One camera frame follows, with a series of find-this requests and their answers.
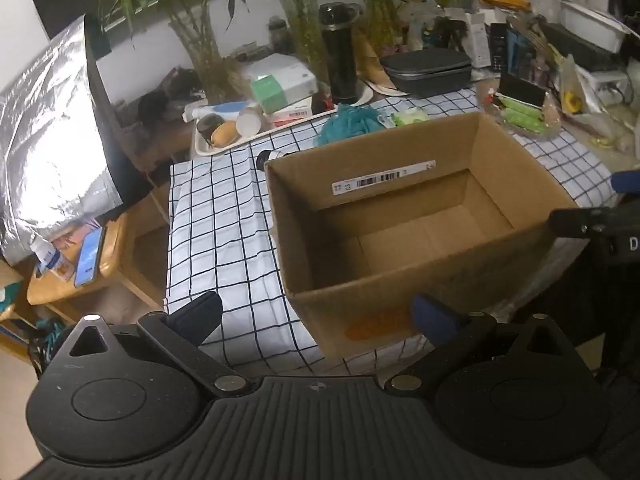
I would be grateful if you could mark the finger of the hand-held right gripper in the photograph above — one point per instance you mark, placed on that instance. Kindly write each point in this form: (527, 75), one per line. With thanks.
(627, 182)
(575, 222)

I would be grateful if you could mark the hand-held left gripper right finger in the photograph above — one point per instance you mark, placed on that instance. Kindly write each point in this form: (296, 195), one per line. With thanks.
(434, 320)

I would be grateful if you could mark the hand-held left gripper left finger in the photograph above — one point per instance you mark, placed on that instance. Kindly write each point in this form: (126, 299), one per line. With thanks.
(197, 316)

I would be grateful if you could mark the brown cardboard box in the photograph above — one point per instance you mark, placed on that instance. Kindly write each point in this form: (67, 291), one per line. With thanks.
(320, 210)

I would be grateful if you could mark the black white checked tablecloth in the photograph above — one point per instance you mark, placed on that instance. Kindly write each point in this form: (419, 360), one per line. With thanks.
(215, 240)

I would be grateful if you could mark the yellow tape measure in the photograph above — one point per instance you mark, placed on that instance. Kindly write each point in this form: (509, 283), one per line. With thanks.
(572, 101)

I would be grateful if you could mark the white power strip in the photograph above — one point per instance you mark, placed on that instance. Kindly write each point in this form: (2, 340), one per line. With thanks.
(610, 85)

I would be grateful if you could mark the wooden stool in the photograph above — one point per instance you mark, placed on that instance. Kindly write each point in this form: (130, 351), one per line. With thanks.
(120, 240)

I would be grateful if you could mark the green tissue packet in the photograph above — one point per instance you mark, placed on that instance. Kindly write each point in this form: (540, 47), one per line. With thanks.
(522, 124)
(525, 107)

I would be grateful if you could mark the smartphone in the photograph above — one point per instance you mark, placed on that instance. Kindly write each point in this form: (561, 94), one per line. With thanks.
(90, 257)

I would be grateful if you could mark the small white blue bottle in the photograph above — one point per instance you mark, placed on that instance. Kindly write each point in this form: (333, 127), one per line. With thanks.
(47, 257)

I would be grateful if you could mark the white plastic container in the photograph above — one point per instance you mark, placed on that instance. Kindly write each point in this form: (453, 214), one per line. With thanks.
(595, 22)

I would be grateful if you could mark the blue carton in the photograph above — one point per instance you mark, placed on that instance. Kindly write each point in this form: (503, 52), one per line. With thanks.
(520, 55)

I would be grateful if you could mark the white tray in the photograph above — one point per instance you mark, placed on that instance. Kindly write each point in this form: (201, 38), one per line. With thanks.
(205, 149)

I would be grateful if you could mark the black white tube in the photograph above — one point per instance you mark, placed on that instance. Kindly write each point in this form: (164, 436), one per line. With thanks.
(265, 159)

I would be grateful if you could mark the wooden desk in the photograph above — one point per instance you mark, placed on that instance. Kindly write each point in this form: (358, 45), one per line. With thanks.
(160, 140)

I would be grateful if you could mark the tan leather pouch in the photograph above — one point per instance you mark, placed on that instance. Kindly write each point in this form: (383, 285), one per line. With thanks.
(223, 133)

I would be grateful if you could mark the black carton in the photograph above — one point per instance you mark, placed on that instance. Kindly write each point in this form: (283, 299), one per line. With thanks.
(498, 47)

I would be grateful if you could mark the black tape roll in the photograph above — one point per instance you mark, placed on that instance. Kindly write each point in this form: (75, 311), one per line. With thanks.
(210, 125)

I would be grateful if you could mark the green wipes packet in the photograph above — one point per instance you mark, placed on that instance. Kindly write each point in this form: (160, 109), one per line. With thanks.
(410, 117)

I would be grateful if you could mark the white orange plastic bottle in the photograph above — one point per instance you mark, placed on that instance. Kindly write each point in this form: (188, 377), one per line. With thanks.
(248, 121)

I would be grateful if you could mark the white blue spray bottle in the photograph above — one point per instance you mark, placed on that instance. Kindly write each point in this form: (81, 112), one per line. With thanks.
(220, 110)

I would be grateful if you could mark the grey zip case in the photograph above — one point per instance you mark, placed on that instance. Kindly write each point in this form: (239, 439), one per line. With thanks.
(427, 72)

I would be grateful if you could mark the black oval object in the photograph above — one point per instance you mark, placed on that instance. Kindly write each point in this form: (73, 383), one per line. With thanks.
(152, 107)

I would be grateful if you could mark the teal bath pouf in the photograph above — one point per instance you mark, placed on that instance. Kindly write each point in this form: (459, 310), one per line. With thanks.
(347, 125)

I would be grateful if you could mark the silver foil bag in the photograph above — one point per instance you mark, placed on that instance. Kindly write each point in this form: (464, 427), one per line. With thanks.
(50, 150)

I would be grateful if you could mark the white barcode carton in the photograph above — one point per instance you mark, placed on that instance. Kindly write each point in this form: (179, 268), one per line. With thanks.
(292, 112)

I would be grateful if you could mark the black mini tripod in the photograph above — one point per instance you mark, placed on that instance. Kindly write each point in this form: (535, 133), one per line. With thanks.
(447, 35)

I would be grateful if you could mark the cream tray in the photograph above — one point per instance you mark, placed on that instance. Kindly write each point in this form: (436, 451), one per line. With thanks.
(372, 92)

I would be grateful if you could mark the red packet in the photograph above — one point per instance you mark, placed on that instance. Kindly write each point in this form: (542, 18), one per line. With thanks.
(322, 105)

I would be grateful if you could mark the brown paper bag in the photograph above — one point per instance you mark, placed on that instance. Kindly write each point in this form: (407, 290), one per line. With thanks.
(375, 62)

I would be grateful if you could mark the colourful printed plastic bag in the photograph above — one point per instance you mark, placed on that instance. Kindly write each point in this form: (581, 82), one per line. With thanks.
(420, 15)

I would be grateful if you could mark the green white tissue box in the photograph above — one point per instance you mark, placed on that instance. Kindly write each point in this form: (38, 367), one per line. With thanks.
(290, 72)

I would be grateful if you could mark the black thermos bottle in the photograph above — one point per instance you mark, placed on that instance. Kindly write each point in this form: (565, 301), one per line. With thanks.
(341, 55)

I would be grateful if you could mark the dark glass jar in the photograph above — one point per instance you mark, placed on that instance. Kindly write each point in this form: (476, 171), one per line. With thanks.
(280, 37)

